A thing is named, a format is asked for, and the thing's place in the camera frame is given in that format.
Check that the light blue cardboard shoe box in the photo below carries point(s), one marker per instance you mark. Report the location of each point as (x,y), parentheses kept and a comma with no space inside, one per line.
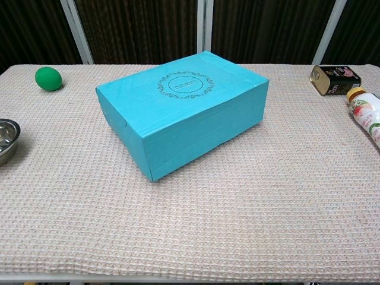
(184,124)

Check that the white partition post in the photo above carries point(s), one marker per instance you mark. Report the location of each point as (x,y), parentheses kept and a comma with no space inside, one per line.
(204,26)
(77,32)
(329,32)

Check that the stainless steel bowl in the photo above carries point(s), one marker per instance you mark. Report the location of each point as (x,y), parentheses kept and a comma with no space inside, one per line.
(6,142)

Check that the beige woven tablecloth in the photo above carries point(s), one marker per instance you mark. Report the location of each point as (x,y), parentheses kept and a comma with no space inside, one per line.
(190,225)

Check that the black tin can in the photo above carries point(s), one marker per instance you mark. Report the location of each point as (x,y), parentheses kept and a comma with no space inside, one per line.
(338,81)

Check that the green ball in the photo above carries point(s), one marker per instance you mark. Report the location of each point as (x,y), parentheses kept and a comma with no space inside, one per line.
(48,79)

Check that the peach drink bottle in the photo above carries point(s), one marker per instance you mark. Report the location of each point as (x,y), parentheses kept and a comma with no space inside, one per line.
(366,114)

